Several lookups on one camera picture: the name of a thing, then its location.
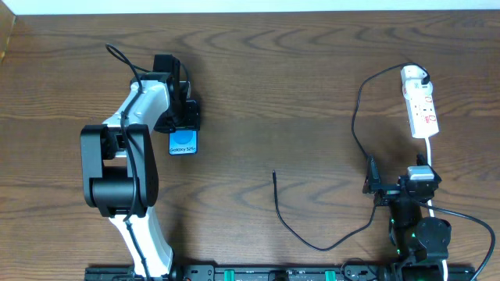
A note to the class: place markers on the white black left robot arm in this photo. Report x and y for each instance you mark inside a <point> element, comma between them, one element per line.
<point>119,171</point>

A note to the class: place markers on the white USB charger adapter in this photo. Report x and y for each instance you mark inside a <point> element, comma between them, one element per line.
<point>415,82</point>

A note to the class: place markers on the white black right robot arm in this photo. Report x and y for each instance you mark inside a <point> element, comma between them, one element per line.
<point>422,242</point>

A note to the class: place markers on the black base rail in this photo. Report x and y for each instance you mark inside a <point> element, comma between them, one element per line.
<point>339,273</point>

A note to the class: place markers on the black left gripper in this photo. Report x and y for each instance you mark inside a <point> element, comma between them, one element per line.
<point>189,115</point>

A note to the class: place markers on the white power strip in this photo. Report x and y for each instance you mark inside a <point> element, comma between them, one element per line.
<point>422,114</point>

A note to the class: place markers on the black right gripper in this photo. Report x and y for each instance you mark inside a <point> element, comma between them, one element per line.
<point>389,187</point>

